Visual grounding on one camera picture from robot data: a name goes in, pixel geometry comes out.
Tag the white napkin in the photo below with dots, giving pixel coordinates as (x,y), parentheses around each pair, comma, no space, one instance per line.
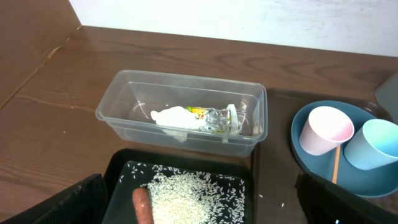
(177,117)

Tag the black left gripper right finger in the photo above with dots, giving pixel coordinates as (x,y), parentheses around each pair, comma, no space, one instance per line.
(324,202)

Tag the dark blue plate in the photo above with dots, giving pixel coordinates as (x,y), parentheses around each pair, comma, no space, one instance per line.
(377,182)

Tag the pink cup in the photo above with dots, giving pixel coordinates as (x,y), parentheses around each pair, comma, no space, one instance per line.
(325,129)

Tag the grey dishwasher rack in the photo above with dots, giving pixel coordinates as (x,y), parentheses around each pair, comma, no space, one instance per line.
(386,96)

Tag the light blue cup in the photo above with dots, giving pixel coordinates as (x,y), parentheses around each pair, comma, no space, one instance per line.
(373,146)

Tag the wooden chopstick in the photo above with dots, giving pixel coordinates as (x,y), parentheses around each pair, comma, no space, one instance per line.
(336,164)

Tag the clear plastic bin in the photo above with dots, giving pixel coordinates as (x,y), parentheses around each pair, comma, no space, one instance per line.
(132,95)

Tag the brown serving tray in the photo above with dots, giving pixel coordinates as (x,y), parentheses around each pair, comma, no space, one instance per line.
(275,167)

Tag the black tray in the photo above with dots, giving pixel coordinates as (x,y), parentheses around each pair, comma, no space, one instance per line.
(128,169)

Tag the yellow silver snack wrapper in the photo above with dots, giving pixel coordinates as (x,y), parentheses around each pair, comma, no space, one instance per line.
(215,121)

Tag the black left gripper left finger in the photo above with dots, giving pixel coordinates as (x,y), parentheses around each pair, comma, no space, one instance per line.
(83,202)

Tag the white rice pile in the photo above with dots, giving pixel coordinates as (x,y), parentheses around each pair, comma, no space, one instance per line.
(192,197)

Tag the orange carrot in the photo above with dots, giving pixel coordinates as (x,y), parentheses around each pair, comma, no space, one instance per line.
(142,206)

